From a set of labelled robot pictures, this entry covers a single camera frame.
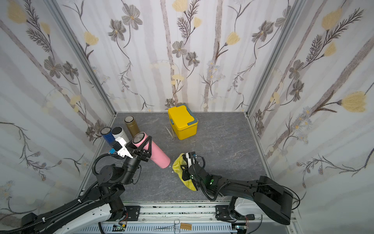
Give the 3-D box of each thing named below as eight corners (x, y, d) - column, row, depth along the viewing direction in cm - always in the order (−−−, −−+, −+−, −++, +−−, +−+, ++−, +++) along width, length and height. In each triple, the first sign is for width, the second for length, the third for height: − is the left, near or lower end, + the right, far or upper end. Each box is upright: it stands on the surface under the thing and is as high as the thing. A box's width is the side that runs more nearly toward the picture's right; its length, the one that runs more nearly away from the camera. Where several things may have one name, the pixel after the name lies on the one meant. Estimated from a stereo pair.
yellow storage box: (179, 143, 103) (178, 131, 92) (168, 122, 116) (166, 109, 105) (198, 135, 108) (199, 123, 96) (185, 116, 121) (185, 103, 109)
